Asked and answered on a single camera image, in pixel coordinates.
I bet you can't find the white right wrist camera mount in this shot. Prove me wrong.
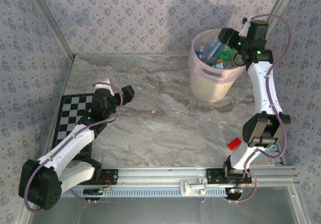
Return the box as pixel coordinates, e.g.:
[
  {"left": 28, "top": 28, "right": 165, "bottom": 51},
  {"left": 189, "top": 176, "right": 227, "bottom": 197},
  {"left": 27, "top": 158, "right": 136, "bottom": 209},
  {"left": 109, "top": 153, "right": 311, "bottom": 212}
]
[{"left": 239, "top": 15, "right": 253, "bottom": 38}]

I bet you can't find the white latch bracket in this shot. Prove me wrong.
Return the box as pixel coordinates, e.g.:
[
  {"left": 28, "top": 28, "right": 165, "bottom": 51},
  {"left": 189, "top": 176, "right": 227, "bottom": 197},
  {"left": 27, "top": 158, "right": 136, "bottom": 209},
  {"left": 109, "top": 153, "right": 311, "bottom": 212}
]
[{"left": 179, "top": 178, "right": 208, "bottom": 197}]

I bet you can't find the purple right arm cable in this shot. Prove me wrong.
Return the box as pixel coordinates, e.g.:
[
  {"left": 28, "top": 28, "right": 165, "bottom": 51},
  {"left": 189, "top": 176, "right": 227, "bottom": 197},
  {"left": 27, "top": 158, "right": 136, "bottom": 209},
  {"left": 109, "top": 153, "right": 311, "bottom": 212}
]
[{"left": 224, "top": 13, "right": 292, "bottom": 204}]

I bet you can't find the grey front panel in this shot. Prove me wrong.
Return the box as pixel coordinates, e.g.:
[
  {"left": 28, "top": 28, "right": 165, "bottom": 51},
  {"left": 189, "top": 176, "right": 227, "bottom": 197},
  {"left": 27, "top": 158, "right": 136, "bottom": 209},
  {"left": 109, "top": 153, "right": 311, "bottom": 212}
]
[{"left": 27, "top": 186, "right": 310, "bottom": 224}]

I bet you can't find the light blue cylinder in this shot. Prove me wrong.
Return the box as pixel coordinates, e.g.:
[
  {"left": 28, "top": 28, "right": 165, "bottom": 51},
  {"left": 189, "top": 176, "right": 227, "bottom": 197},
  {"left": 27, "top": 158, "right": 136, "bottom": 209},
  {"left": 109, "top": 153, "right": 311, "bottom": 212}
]
[{"left": 253, "top": 145, "right": 277, "bottom": 160}]

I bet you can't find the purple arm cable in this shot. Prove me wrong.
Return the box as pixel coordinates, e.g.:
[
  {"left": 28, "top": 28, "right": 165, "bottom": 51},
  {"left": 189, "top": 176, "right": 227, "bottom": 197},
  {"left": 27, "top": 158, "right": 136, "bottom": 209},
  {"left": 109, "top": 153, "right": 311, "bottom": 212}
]
[
  {"left": 224, "top": 13, "right": 292, "bottom": 204},
  {"left": 24, "top": 82, "right": 124, "bottom": 212}
]

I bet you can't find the red plastic block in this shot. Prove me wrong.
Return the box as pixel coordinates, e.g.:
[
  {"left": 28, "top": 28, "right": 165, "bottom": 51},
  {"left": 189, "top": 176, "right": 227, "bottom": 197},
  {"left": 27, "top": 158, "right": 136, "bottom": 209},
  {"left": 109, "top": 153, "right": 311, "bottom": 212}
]
[{"left": 227, "top": 138, "right": 242, "bottom": 150}]

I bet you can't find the left circuit board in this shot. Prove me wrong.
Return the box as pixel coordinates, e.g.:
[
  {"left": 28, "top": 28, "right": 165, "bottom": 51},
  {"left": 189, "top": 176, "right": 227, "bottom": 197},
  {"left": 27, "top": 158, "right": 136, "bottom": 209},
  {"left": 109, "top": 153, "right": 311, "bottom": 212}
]
[{"left": 83, "top": 185, "right": 112, "bottom": 196}]

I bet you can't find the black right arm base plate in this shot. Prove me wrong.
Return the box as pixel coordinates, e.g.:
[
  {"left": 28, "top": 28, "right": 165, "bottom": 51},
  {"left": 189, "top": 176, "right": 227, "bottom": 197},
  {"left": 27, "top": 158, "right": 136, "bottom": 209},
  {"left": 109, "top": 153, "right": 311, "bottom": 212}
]
[{"left": 206, "top": 168, "right": 252, "bottom": 184}]

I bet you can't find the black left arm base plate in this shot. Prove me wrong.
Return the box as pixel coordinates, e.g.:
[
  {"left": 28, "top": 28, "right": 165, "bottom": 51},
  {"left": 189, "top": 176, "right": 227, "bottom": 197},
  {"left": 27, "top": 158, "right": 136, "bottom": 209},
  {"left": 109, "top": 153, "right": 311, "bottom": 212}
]
[{"left": 85, "top": 168, "right": 118, "bottom": 186}]

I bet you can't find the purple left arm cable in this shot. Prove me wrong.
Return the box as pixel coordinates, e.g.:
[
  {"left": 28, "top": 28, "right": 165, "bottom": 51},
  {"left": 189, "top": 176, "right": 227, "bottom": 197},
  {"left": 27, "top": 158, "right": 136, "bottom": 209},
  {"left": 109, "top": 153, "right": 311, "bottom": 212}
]
[{"left": 24, "top": 82, "right": 124, "bottom": 212}]

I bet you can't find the cream plastic bin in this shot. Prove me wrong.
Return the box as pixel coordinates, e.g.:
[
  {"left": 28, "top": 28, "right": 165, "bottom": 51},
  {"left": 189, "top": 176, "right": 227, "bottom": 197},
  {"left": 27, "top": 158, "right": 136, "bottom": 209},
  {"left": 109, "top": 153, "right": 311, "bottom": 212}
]
[{"left": 189, "top": 68, "right": 237, "bottom": 103}]

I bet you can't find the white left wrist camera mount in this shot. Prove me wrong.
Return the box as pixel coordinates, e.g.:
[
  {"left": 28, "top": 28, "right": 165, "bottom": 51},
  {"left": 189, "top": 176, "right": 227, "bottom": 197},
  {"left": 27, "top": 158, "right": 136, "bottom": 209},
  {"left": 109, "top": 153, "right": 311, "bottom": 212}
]
[{"left": 93, "top": 77, "right": 114, "bottom": 95}]

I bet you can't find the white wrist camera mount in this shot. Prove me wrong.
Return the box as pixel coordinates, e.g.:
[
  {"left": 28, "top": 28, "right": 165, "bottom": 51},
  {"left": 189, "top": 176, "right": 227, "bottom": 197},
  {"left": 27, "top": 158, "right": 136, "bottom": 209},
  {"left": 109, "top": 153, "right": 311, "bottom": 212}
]
[
  {"left": 239, "top": 15, "right": 253, "bottom": 38},
  {"left": 93, "top": 77, "right": 114, "bottom": 95}
]

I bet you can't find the right circuit board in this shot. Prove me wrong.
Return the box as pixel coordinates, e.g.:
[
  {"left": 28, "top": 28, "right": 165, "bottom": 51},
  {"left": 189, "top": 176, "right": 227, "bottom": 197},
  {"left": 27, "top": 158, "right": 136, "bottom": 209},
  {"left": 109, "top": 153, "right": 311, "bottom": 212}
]
[{"left": 225, "top": 187, "right": 244, "bottom": 199}]

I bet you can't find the pink-lined trash bin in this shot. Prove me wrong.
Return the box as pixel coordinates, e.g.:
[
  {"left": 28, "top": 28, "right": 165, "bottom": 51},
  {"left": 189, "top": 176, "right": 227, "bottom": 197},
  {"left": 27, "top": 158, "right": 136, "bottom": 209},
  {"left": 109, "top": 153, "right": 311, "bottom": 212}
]
[{"left": 188, "top": 29, "right": 248, "bottom": 84}]

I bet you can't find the green bottle yellow cap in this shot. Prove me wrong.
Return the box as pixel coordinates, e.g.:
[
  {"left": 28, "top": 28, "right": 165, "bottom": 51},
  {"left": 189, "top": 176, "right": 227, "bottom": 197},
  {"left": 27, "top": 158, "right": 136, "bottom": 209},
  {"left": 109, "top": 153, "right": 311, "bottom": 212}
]
[{"left": 217, "top": 47, "right": 234, "bottom": 61}]

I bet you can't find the aluminium frame post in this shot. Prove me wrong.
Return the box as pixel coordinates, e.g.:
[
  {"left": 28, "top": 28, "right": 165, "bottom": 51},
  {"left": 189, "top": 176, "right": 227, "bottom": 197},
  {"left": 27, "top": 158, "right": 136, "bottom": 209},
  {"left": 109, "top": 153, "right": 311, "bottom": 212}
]
[{"left": 250, "top": 0, "right": 300, "bottom": 58}]

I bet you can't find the circuit board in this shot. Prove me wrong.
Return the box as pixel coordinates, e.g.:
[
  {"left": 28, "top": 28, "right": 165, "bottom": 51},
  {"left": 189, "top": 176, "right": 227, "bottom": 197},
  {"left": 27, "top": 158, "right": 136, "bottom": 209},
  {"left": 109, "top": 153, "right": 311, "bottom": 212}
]
[
  {"left": 225, "top": 187, "right": 244, "bottom": 199},
  {"left": 83, "top": 185, "right": 112, "bottom": 196}
]

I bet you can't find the aluminium rail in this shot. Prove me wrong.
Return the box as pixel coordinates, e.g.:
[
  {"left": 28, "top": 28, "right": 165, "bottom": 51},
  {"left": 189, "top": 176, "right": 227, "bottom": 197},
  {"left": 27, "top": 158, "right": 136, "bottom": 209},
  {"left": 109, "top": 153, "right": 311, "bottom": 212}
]
[{"left": 95, "top": 165, "right": 299, "bottom": 185}]

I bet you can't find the crushed clear bottle blue label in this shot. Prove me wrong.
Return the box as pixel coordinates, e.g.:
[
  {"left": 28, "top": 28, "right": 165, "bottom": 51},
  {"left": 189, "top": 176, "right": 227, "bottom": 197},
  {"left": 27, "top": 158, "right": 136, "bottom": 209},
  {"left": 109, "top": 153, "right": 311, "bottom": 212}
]
[{"left": 204, "top": 37, "right": 228, "bottom": 59}]

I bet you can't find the grey slotted cable duct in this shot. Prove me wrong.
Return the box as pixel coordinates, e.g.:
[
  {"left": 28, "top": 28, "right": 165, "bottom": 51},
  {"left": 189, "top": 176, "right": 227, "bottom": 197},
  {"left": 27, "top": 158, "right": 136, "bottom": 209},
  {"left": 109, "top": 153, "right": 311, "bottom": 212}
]
[{"left": 61, "top": 185, "right": 231, "bottom": 197}]

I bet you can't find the black grey checkerboard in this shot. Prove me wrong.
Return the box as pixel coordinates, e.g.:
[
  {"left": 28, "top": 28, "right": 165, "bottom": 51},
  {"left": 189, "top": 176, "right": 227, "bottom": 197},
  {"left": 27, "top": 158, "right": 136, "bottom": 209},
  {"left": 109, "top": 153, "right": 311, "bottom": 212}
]
[{"left": 51, "top": 93, "right": 96, "bottom": 159}]

